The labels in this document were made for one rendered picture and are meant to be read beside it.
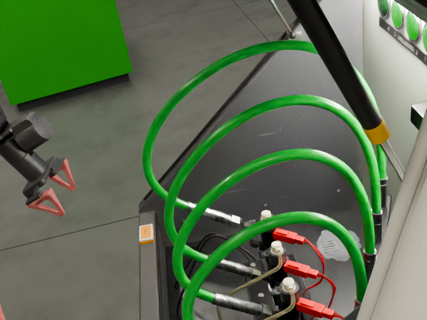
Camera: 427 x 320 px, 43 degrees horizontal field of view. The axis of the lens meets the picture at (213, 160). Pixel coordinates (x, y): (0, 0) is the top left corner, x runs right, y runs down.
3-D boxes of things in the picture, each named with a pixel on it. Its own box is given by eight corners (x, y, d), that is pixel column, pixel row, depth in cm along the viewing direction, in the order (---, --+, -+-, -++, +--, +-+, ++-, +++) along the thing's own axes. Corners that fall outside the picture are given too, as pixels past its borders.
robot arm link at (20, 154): (-3, 136, 122) (-13, 150, 117) (18, 122, 119) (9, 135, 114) (20, 158, 124) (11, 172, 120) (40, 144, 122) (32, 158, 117)
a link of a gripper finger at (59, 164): (86, 178, 132) (60, 151, 128) (79, 195, 126) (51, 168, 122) (67, 190, 134) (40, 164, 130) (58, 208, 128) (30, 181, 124)
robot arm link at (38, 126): (-16, 112, 120) (-33, 131, 113) (20, 86, 116) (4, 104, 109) (23, 149, 125) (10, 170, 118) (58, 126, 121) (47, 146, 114)
